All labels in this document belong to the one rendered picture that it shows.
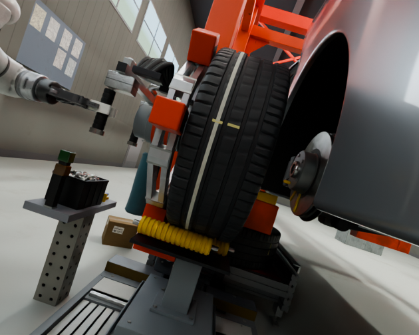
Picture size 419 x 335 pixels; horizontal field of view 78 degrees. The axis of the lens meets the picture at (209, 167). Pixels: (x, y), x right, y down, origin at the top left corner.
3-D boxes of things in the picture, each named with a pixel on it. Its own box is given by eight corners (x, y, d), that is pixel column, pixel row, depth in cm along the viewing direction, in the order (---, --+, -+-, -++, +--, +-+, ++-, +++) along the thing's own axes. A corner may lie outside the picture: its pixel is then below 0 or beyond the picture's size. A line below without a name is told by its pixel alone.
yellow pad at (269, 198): (275, 205, 138) (278, 196, 138) (250, 197, 138) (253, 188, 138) (270, 202, 152) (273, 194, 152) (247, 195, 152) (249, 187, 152)
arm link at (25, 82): (10, 94, 78) (29, 100, 78) (20, 65, 78) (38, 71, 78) (32, 102, 87) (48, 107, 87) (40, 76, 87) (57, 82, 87)
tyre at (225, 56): (221, 288, 79) (312, 67, 53) (148, 263, 80) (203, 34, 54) (234, 191, 140) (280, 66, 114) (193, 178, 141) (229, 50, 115)
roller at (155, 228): (215, 260, 82) (221, 243, 82) (128, 231, 83) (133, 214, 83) (215, 254, 87) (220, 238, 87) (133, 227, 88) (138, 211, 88)
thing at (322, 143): (305, 236, 86) (352, 149, 73) (282, 228, 86) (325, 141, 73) (291, 192, 115) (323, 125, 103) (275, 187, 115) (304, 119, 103)
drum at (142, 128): (183, 153, 91) (196, 115, 91) (127, 134, 91) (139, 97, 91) (188, 155, 105) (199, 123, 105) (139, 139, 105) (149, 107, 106)
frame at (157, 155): (150, 217, 70) (212, 28, 71) (128, 209, 70) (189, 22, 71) (179, 198, 124) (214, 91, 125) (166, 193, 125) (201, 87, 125)
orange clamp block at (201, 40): (209, 68, 80) (217, 36, 74) (185, 60, 80) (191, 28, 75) (213, 63, 85) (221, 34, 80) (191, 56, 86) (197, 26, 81)
